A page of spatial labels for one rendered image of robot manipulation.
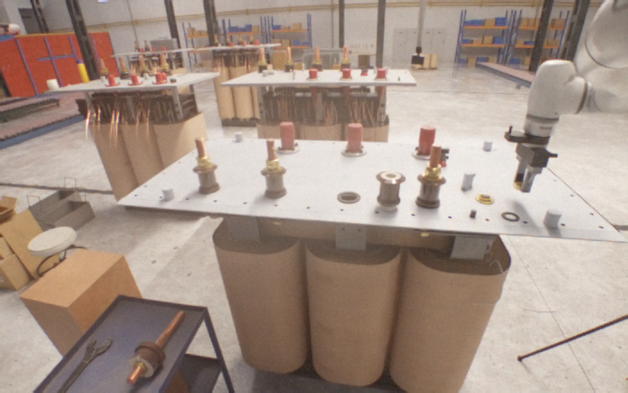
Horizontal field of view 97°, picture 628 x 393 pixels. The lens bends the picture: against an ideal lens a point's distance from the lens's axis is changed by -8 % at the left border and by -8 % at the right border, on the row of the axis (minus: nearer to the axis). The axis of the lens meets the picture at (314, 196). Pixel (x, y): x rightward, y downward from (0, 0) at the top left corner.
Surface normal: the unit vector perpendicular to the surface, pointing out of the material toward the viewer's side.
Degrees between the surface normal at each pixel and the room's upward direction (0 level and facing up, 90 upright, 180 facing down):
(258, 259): 90
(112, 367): 0
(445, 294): 90
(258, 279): 90
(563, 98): 89
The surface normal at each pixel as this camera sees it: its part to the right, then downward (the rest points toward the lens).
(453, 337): -0.19, 0.47
